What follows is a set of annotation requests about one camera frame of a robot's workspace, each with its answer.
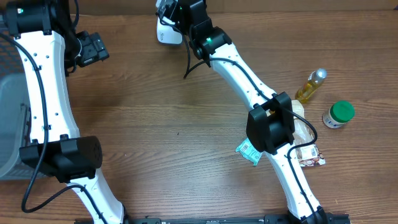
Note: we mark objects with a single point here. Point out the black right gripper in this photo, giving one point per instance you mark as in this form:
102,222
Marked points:
184,30

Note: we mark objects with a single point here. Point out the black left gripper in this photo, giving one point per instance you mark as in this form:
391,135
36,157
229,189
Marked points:
94,49

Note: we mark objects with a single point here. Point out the teal tissue pack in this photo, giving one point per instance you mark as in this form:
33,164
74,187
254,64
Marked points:
249,152

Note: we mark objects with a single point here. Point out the yellow oil bottle silver cap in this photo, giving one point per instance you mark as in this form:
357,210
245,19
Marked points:
315,80

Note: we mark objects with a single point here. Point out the white black barcode scanner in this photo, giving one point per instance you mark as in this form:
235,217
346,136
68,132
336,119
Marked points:
169,36

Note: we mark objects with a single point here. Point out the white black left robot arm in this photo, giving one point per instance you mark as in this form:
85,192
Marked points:
44,33

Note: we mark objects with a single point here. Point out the green lid jar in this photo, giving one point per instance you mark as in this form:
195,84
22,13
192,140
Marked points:
338,114

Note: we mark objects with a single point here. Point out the grey plastic shopping basket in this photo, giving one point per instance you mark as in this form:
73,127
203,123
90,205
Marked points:
15,114

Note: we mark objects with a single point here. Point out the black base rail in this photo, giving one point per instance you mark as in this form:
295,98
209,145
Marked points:
267,219

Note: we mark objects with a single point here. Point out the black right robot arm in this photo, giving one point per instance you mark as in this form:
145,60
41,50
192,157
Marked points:
270,126

